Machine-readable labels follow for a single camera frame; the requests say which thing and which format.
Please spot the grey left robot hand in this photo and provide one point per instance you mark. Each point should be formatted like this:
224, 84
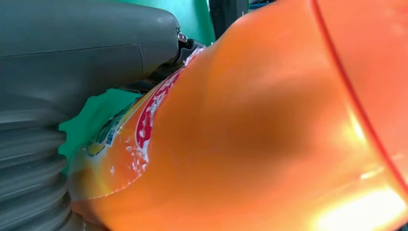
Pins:
79, 47

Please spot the orange detergent bottle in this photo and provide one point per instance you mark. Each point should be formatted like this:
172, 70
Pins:
255, 127

